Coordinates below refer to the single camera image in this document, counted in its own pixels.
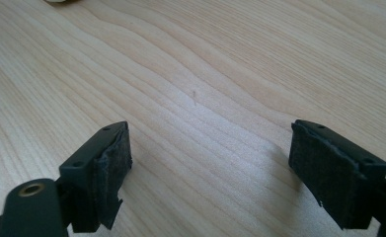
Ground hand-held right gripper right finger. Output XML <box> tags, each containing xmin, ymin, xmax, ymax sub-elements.
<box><xmin>287</xmin><ymin>118</ymin><xmax>386</xmax><ymax>231</ymax></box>

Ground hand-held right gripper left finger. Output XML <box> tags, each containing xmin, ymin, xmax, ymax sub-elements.
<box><xmin>58</xmin><ymin>120</ymin><xmax>134</xmax><ymax>234</ymax></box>

